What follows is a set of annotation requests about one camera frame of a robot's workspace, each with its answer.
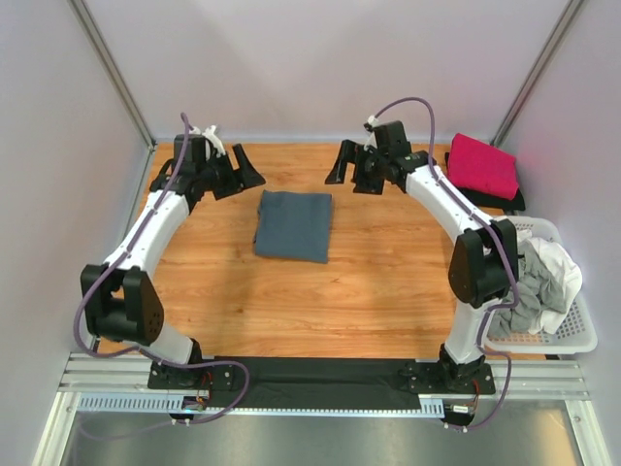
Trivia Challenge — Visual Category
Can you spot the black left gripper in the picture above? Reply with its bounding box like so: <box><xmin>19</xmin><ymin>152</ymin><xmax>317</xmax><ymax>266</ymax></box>
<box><xmin>197</xmin><ymin>145</ymin><xmax>265</xmax><ymax>201</ymax></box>

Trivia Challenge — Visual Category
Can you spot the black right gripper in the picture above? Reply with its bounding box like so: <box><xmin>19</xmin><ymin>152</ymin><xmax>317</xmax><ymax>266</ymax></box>
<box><xmin>324</xmin><ymin>142</ymin><xmax>387</xmax><ymax>197</ymax></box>

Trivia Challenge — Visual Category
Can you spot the blue-grey t-shirt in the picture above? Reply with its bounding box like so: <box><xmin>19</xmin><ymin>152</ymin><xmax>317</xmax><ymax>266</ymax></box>
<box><xmin>253</xmin><ymin>190</ymin><xmax>334</xmax><ymax>264</ymax></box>

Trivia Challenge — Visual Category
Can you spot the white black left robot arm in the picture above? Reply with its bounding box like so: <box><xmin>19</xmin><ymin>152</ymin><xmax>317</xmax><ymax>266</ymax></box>
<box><xmin>75</xmin><ymin>134</ymin><xmax>266</xmax><ymax>389</ymax></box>

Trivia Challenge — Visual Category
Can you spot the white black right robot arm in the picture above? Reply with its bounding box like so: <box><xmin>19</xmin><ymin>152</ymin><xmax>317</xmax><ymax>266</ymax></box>
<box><xmin>325</xmin><ymin>121</ymin><xmax>518</xmax><ymax>392</ymax></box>

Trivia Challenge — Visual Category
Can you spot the folded pink t-shirt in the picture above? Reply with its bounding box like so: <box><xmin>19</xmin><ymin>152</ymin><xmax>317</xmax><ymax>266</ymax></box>
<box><xmin>447</xmin><ymin>133</ymin><xmax>519</xmax><ymax>200</ymax></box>

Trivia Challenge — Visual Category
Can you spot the folded black t-shirt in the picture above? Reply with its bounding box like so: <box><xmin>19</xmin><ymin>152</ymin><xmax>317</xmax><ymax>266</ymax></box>
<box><xmin>454</xmin><ymin>183</ymin><xmax>526</xmax><ymax>212</ymax></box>

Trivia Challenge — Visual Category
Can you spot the grey t-shirt in basket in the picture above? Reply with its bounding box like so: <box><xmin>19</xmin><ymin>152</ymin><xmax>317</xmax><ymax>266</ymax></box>
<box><xmin>488</xmin><ymin>242</ymin><xmax>568</xmax><ymax>339</ymax></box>

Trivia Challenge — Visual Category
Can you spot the white t-shirt in basket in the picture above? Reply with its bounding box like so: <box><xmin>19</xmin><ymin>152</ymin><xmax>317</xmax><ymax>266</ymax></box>
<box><xmin>518</xmin><ymin>232</ymin><xmax>583</xmax><ymax>334</ymax></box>

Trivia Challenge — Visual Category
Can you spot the white plastic laundry basket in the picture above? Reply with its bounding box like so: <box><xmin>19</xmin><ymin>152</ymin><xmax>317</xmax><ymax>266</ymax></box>
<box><xmin>486</xmin><ymin>216</ymin><xmax>598</xmax><ymax>354</ymax></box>

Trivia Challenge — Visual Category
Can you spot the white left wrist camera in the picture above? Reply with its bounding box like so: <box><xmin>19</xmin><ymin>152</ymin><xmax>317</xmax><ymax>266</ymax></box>
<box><xmin>190</xmin><ymin>124</ymin><xmax>226</xmax><ymax>157</ymax></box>

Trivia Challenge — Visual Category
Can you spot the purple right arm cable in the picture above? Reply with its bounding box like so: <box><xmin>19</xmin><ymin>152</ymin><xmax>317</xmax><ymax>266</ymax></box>
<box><xmin>368</xmin><ymin>97</ymin><xmax>520</xmax><ymax>434</ymax></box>

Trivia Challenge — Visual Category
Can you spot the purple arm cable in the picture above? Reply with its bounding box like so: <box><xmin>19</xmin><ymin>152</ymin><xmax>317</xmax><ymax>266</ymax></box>
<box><xmin>72</xmin><ymin>112</ymin><xmax>251</xmax><ymax>441</ymax></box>
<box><xmin>368</xmin><ymin>97</ymin><xmax>520</xmax><ymax>434</ymax></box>

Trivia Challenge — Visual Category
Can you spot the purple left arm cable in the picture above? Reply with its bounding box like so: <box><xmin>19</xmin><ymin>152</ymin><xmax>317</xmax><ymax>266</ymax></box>
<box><xmin>72</xmin><ymin>112</ymin><xmax>251</xmax><ymax>441</ymax></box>

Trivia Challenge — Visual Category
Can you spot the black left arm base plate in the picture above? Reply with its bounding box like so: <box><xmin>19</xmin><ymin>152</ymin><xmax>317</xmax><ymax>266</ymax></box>
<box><xmin>147</xmin><ymin>363</ymin><xmax>245</xmax><ymax>391</ymax></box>

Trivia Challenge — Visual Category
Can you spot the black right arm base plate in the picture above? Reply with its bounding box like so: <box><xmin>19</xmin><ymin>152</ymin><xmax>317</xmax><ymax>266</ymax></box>
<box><xmin>398</xmin><ymin>360</ymin><xmax>496</xmax><ymax>395</ymax></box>

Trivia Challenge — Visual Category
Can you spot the left aluminium corner post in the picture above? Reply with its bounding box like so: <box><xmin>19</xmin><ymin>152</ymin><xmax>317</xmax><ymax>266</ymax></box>
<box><xmin>68</xmin><ymin>0</ymin><xmax>156</xmax><ymax>149</ymax></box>

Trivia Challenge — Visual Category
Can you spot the aluminium corner post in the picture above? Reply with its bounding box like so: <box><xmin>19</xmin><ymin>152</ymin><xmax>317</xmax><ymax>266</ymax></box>
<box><xmin>491</xmin><ymin>0</ymin><xmax>587</xmax><ymax>147</ymax></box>
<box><xmin>68</xmin><ymin>0</ymin><xmax>156</xmax><ymax>149</ymax></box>

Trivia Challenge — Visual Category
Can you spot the grey slotted cable duct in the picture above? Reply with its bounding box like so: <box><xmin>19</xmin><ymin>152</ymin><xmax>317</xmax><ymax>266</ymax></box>
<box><xmin>76</xmin><ymin>392</ymin><xmax>445</xmax><ymax>419</ymax></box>

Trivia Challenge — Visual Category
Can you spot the right aluminium corner post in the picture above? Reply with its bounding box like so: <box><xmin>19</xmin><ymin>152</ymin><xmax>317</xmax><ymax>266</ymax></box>
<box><xmin>491</xmin><ymin>0</ymin><xmax>587</xmax><ymax>147</ymax></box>

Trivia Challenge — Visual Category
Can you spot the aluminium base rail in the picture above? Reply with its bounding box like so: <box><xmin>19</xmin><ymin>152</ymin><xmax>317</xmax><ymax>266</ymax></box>
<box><xmin>59</xmin><ymin>353</ymin><xmax>589</xmax><ymax>400</ymax></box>

